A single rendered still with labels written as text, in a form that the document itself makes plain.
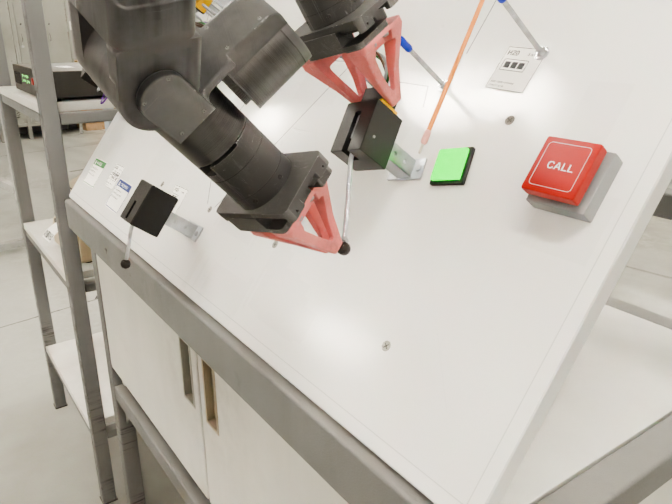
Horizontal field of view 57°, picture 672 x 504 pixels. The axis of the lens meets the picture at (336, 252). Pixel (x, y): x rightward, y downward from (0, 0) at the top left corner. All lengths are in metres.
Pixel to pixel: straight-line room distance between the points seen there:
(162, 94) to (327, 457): 0.37
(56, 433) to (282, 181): 1.81
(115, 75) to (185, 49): 0.05
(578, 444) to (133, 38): 0.59
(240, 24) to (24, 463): 1.82
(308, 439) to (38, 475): 1.51
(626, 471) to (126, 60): 0.59
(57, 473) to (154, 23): 1.78
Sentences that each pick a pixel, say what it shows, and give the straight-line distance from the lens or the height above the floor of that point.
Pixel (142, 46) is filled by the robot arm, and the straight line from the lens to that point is 0.41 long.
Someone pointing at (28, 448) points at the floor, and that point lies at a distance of 2.21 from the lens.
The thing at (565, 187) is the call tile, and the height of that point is 1.10.
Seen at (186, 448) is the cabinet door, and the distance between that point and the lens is 1.20.
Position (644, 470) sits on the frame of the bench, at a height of 0.80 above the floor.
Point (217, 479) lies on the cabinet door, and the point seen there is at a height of 0.53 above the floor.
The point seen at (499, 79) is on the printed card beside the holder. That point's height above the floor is 1.17.
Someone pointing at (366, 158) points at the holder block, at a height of 1.10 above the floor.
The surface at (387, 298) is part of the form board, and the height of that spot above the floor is 0.97.
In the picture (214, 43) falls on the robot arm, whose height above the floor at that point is 1.21.
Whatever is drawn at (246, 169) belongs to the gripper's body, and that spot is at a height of 1.11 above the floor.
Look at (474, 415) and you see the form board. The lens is 0.52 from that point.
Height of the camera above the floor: 1.22
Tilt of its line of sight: 20 degrees down
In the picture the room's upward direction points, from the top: straight up
